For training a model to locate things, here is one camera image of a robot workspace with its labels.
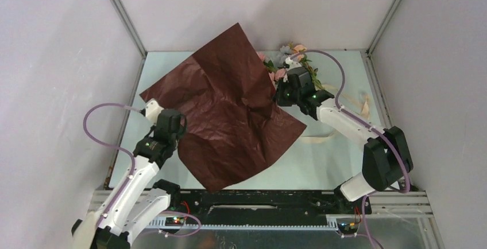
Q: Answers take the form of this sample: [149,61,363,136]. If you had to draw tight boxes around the right circuit board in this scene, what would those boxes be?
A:
[337,223,360,238]

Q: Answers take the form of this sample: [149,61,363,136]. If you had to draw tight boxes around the peach rose stem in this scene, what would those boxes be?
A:
[289,44,324,90]

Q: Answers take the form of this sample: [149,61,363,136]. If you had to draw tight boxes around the cream ribbon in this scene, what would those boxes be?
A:
[299,84,373,146]

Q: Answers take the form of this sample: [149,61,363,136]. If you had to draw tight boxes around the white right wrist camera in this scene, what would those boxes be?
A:
[284,57,302,71]

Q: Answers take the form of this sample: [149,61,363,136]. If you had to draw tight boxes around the blue flower stem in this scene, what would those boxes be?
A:
[276,45,293,67]

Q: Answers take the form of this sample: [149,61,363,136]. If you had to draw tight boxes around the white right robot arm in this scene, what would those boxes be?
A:
[274,67,413,213]

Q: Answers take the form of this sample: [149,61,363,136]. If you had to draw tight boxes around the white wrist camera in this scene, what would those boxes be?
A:
[284,57,302,71]
[141,99,164,125]

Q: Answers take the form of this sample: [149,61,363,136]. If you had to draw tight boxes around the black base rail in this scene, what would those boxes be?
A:
[170,189,371,227]

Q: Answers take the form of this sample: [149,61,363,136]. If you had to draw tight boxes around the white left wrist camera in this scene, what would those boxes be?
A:
[141,99,164,125]

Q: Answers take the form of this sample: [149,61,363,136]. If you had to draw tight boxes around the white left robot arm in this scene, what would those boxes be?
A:
[72,107,187,248]

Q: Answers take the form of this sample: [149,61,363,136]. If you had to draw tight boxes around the left circuit board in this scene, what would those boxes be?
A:
[164,216,185,227]

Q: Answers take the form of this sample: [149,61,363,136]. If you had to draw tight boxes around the pink rose stem with blue bud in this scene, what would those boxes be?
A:
[257,52,277,73]

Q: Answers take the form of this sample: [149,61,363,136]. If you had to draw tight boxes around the red wrapping paper sheet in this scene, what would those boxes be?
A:
[140,24,306,193]

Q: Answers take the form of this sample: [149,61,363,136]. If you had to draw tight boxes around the circuit board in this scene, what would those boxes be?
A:
[164,216,185,227]
[337,223,360,238]

